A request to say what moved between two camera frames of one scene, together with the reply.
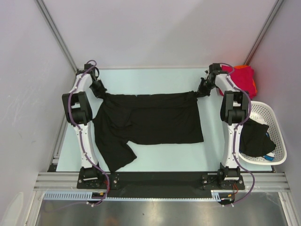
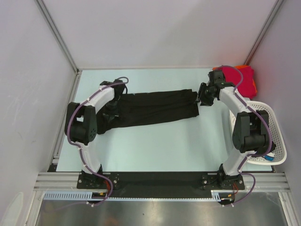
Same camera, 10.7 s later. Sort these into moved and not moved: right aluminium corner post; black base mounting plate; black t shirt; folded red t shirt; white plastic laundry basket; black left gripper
Moved: black t shirt; black left gripper
Not moved: folded red t shirt; white plastic laundry basket; black base mounting plate; right aluminium corner post
